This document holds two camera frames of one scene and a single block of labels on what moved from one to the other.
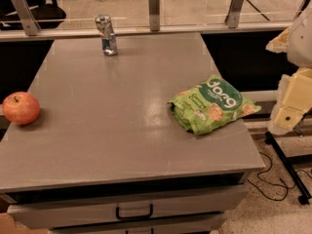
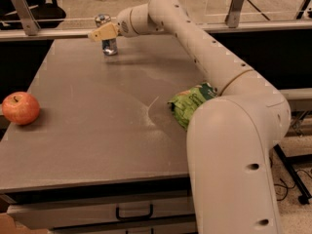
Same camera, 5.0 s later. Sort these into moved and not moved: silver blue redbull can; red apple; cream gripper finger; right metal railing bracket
Moved: cream gripper finger
Not moved: red apple; silver blue redbull can; right metal railing bracket
